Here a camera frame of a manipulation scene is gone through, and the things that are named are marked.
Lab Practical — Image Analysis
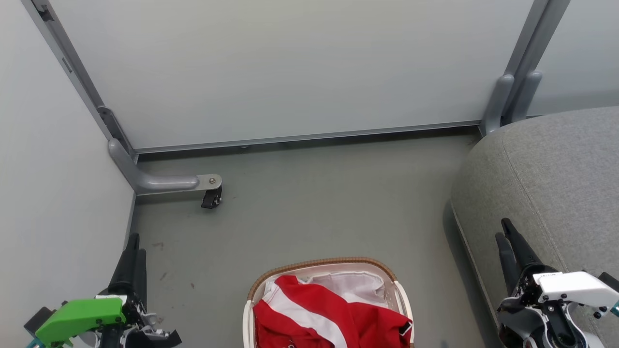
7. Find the grey partition foot bracket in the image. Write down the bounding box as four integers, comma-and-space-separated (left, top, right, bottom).
481, 71, 543, 136

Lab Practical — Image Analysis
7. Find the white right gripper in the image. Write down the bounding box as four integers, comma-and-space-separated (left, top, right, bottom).
495, 218, 619, 348

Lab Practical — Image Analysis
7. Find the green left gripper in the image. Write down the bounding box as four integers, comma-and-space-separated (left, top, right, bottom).
34, 233, 182, 348

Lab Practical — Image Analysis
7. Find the grey partition post with hinge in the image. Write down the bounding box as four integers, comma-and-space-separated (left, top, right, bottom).
22, 0, 138, 160

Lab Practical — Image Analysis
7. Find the grey partition foot bar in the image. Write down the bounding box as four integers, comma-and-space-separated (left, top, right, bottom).
108, 138, 223, 196

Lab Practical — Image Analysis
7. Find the white laundry basket brown rim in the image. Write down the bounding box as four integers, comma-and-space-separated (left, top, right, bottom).
243, 257, 415, 348

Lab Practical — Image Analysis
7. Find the black caster wheel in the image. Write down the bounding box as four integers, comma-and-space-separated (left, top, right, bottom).
201, 186, 223, 210

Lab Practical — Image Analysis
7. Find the grey partition bottom rail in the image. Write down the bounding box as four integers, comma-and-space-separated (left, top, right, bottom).
134, 121, 482, 154

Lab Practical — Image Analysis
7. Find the red white garment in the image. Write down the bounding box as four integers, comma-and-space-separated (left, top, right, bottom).
252, 275, 414, 348

